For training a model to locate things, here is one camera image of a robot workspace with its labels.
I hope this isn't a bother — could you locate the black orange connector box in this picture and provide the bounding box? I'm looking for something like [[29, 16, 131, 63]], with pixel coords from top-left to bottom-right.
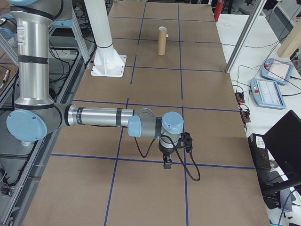
[[235, 91, 246, 105], [240, 109, 252, 123]]

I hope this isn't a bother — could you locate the black mini computer box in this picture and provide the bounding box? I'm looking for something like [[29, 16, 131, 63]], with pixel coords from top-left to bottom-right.
[[248, 133, 272, 171]]

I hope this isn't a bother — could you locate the brown cardboard tube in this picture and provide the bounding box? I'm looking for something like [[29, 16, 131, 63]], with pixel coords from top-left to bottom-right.
[[157, 26, 168, 57]]

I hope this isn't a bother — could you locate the light blue teach pendant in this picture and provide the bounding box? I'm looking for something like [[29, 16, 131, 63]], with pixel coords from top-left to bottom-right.
[[249, 78, 287, 110], [260, 57, 295, 86]]

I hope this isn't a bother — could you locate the black monitor screen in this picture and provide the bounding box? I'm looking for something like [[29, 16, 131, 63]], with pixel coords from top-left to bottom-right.
[[262, 109, 301, 180]]

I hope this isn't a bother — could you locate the white side table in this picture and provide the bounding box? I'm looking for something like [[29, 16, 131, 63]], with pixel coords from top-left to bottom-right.
[[214, 13, 301, 226]]

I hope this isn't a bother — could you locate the red cylinder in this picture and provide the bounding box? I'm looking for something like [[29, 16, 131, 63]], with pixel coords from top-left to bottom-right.
[[215, 0, 224, 23]]

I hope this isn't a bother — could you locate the light wooden beam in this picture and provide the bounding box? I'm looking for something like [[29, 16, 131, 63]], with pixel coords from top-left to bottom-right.
[[277, 16, 301, 58]]

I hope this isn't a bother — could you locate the white grey cabinet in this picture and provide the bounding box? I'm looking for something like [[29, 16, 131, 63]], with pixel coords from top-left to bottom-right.
[[268, 0, 301, 32]]

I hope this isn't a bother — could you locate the light blue capped machine part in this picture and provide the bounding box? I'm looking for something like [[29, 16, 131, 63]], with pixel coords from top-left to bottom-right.
[[0, 13, 15, 40]]

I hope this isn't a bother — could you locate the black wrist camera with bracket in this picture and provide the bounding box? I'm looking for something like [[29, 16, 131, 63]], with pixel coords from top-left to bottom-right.
[[177, 132, 194, 152]]

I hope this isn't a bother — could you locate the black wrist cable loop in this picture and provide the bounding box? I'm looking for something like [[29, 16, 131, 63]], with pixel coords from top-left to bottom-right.
[[134, 136, 158, 158]]

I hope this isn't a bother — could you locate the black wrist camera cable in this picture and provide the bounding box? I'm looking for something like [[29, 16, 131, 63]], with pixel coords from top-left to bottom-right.
[[168, 135, 201, 182]]

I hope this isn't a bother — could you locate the white robot pedestal with plate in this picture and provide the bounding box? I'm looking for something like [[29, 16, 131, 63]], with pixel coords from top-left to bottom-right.
[[90, 0, 127, 78]]

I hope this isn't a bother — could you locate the blue cable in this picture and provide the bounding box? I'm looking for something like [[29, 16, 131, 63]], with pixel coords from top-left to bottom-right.
[[277, 188, 297, 226]]

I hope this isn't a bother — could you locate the thin black wire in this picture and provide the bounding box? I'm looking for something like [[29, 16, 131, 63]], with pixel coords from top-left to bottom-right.
[[220, 20, 301, 49]]

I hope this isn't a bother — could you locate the black pendant cable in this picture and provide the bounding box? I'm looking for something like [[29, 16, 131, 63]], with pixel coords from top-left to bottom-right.
[[281, 90, 301, 97]]

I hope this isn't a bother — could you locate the black cable in frame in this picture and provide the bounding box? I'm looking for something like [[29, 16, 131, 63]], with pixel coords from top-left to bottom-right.
[[48, 46, 79, 82]]

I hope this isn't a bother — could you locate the aluminium profile post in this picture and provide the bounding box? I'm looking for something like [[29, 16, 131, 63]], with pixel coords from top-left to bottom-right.
[[224, 0, 269, 74]]

